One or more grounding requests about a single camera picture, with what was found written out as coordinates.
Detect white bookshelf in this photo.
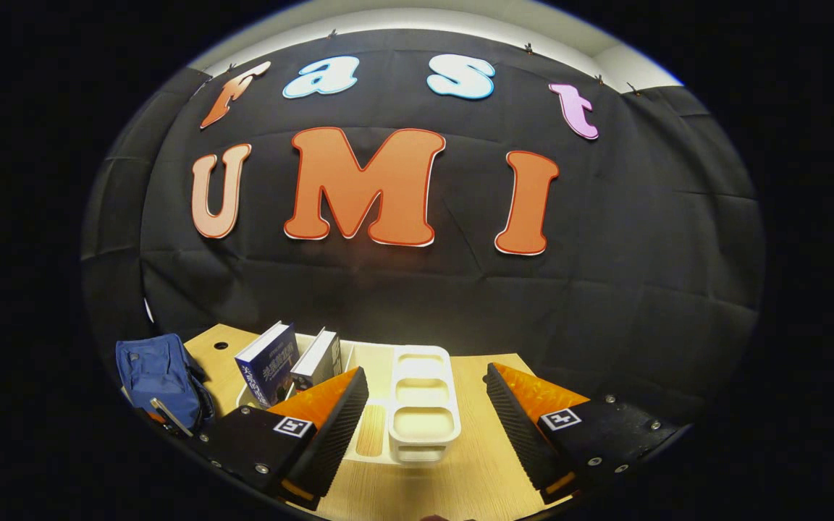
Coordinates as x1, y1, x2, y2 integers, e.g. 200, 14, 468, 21
236, 333, 463, 465

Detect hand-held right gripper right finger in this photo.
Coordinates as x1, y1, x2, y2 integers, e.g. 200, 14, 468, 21
487, 362, 693, 507

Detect blue cover book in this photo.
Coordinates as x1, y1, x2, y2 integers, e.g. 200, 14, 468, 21
235, 321, 300, 410

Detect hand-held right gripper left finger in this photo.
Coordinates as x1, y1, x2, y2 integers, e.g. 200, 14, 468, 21
185, 367, 369, 511

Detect row of black cloth clips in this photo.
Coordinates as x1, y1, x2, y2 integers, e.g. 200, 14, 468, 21
226, 29, 642, 96

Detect grey cover book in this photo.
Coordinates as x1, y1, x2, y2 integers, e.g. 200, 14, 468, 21
290, 327, 343, 392

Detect blue schoolbag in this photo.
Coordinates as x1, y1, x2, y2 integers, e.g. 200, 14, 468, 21
115, 333, 216, 439

